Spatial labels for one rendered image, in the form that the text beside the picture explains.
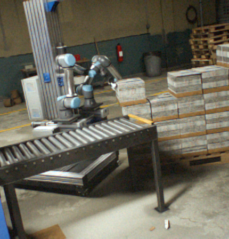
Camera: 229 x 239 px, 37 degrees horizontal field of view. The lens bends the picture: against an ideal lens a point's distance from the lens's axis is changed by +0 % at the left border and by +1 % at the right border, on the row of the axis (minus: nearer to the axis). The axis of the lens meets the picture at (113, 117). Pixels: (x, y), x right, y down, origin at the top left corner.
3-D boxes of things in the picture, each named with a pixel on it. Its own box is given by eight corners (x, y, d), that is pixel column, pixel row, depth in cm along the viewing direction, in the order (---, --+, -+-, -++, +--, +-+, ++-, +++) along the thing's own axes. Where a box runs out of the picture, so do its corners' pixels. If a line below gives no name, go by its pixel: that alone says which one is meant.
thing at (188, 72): (166, 73, 392) (166, 72, 392) (191, 69, 393) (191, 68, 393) (174, 77, 357) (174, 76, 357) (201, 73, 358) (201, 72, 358)
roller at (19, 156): (17, 150, 294) (16, 144, 292) (28, 166, 252) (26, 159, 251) (11, 151, 292) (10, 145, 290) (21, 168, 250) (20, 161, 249)
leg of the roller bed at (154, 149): (162, 206, 315) (154, 137, 297) (166, 209, 309) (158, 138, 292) (157, 208, 312) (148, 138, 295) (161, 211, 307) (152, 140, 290)
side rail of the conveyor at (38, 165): (155, 137, 297) (153, 124, 294) (158, 138, 292) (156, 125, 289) (-3, 184, 245) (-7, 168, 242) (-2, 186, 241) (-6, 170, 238)
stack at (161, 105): (129, 164, 420) (120, 99, 399) (221, 150, 424) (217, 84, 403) (132, 177, 382) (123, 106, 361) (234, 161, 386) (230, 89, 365)
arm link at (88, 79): (79, 93, 394) (100, 53, 402) (73, 92, 406) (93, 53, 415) (87, 98, 400) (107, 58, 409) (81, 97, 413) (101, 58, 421)
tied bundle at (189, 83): (168, 92, 401) (165, 72, 395) (192, 88, 401) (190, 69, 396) (176, 98, 364) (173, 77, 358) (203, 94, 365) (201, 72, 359)
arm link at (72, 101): (72, 106, 353) (65, 53, 342) (82, 107, 343) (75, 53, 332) (63, 109, 344) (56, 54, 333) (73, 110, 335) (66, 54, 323)
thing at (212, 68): (190, 69, 397) (190, 68, 397) (214, 65, 398) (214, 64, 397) (200, 72, 361) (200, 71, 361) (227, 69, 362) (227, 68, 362)
